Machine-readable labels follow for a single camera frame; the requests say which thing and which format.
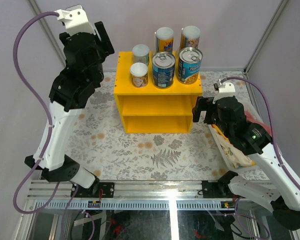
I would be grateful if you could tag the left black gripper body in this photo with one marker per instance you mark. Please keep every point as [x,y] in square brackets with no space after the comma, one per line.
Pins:
[100,52]

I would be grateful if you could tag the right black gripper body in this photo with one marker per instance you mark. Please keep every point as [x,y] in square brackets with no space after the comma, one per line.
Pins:
[217,121]

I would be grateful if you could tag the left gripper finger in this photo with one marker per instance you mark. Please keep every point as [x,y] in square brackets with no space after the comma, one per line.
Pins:
[104,39]
[65,38]

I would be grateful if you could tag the silver pull-tab can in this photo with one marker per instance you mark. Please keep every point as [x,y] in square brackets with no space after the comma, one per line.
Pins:
[189,64]
[163,69]

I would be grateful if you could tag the lidded can grey lid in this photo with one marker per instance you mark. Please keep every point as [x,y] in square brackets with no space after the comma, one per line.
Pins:
[141,54]

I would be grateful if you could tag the lidded can yellow label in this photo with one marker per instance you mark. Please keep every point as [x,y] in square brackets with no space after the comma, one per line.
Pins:
[139,74]

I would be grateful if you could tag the tall can with plastic lid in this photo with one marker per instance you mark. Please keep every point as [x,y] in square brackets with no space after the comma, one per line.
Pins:
[190,37]

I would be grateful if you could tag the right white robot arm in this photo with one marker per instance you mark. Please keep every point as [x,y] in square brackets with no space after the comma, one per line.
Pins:
[252,139]

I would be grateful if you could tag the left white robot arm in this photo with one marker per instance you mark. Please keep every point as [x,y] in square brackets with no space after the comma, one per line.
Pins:
[69,94]

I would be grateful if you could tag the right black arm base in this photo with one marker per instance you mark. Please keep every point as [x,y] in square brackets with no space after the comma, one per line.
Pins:
[218,189]

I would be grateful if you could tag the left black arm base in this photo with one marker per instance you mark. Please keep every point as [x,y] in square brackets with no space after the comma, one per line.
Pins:
[99,189]

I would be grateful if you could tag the yellow cloth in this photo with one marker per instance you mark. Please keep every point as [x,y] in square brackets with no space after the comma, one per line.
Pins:
[220,132]

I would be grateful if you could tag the pink cloth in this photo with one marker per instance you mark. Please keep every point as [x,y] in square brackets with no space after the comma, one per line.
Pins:
[265,125]

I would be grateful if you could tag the white plastic basket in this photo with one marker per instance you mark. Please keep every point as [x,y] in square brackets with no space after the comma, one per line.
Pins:
[249,107]

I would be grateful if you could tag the patterned white cloth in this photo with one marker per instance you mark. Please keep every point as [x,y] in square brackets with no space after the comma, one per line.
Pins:
[235,157]

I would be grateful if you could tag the yellow wooden shelf cabinet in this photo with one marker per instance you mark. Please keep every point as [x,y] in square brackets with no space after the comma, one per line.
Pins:
[152,110]

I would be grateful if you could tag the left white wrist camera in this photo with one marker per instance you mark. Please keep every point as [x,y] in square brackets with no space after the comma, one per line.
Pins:
[75,20]

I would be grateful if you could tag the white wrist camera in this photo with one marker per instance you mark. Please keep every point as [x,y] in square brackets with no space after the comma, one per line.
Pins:
[75,20]
[223,90]

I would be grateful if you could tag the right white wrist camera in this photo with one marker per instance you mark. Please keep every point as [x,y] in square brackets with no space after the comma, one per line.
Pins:
[223,90]

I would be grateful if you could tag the aluminium front rail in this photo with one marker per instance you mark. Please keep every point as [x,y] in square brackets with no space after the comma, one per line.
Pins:
[129,189]

